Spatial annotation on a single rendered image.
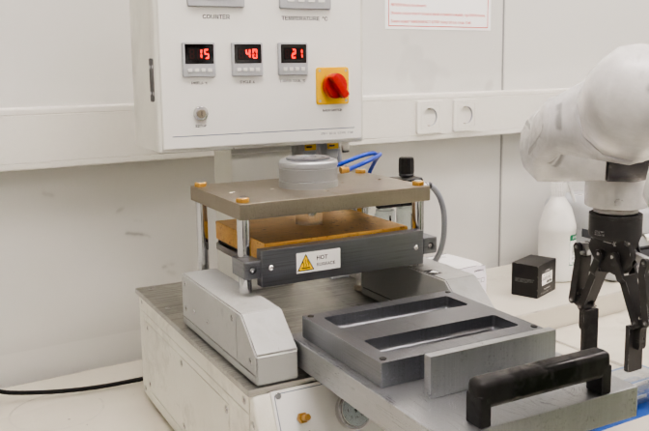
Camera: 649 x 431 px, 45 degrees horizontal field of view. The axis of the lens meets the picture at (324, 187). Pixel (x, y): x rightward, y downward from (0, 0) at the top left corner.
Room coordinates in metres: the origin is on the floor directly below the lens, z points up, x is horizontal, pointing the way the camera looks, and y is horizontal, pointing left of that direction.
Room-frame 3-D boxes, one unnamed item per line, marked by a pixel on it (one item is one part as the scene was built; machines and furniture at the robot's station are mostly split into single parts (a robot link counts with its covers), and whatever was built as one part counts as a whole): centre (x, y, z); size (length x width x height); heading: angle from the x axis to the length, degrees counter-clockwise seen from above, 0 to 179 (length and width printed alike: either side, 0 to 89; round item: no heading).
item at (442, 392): (0.78, -0.12, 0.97); 0.30 x 0.22 x 0.08; 28
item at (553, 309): (1.65, -0.40, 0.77); 0.84 x 0.30 x 0.04; 122
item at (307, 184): (1.08, 0.02, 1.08); 0.31 x 0.24 x 0.13; 118
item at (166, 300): (1.08, 0.04, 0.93); 0.46 x 0.35 x 0.01; 28
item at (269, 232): (1.05, 0.01, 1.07); 0.22 x 0.17 x 0.10; 118
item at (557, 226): (1.72, -0.52, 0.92); 0.09 x 0.08 x 0.25; 80
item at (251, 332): (0.92, 0.11, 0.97); 0.25 x 0.05 x 0.07; 28
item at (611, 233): (1.14, -0.43, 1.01); 0.08 x 0.08 x 0.09
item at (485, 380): (0.65, -0.19, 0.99); 0.15 x 0.02 x 0.04; 118
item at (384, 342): (0.82, -0.10, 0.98); 0.20 x 0.17 x 0.03; 118
